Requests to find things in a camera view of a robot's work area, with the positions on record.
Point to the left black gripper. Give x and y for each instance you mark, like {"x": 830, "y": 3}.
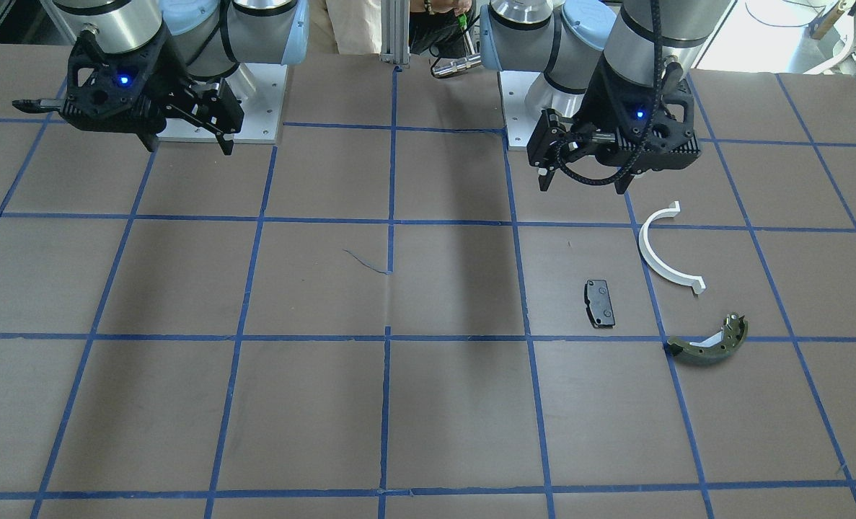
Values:
{"x": 603, "y": 97}

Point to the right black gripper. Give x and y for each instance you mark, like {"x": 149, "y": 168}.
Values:
{"x": 166, "y": 81}

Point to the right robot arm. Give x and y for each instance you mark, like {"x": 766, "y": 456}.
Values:
{"x": 212, "y": 37}

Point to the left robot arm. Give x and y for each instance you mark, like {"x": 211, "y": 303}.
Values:
{"x": 629, "y": 68}

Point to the white curved plastic part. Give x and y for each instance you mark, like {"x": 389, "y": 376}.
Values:
{"x": 695, "y": 282}

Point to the black brake pad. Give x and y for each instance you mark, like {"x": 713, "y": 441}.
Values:
{"x": 598, "y": 304}

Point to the olive brake shoe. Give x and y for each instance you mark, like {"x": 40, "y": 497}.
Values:
{"x": 716, "y": 348}

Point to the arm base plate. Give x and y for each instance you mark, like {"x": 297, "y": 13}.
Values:
{"x": 260, "y": 88}
{"x": 524, "y": 95}

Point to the aluminium frame post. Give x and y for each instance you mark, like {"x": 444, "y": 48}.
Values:
{"x": 395, "y": 33}

